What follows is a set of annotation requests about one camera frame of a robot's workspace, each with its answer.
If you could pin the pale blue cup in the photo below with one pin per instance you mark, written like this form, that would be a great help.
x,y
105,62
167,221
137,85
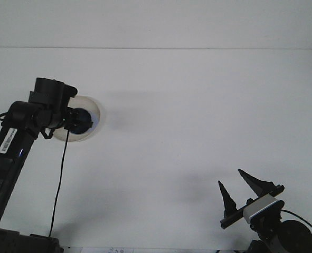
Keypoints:
x,y
85,115

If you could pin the pale round plate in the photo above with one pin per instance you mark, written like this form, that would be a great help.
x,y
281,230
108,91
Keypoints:
x,y
79,137

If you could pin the white printed paper sheet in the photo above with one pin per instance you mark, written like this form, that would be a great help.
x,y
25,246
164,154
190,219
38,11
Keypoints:
x,y
105,250

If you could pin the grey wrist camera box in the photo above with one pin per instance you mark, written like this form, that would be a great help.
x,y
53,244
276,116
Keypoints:
x,y
261,208

